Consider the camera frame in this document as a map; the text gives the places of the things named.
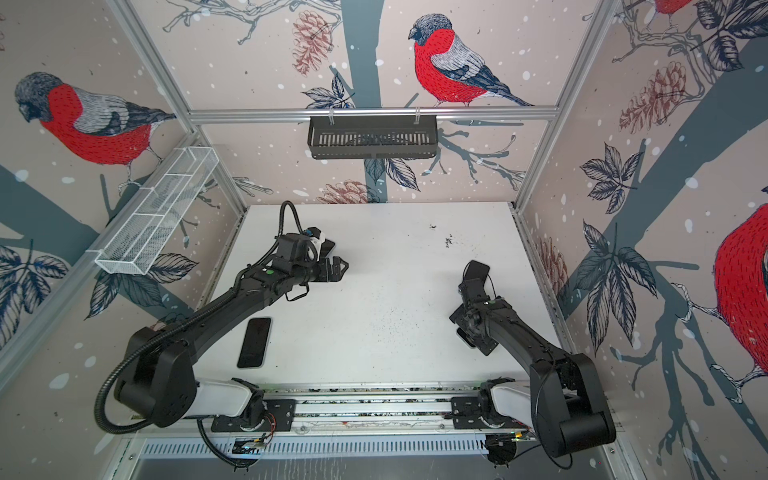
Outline black left corrugated cable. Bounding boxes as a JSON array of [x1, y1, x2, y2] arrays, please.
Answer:
[[93, 200, 307, 470]]

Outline white mesh tray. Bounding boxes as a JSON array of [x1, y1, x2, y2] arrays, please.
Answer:
[[95, 146, 219, 275]]

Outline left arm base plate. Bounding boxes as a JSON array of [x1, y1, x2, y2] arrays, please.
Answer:
[[211, 399, 297, 433]]

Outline black wire basket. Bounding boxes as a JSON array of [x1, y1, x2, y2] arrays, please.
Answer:
[[307, 115, 439, 160]]

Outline black phone lower left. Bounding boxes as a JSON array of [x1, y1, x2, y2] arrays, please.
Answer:
[[237, 317, 272, 369]]

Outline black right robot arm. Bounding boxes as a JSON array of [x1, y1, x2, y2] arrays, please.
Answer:
[[449, 260, 617, 458]]

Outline black phone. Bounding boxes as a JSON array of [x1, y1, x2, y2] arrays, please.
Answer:
[[237, 317, 272, 369], [456, 328, 478, 349]]

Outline black phone right side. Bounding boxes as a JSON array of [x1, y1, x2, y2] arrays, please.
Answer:
[[456, 328, 478, 349]]

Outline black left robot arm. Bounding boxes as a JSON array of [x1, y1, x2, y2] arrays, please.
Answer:
[[94, 229, 349, 434]]

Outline aluminium mounting rail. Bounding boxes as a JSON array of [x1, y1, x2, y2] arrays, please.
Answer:
[[125, 383, 625, 438]]

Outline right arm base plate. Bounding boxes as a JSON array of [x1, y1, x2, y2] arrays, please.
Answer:
[[443, 396, 529, 431]]

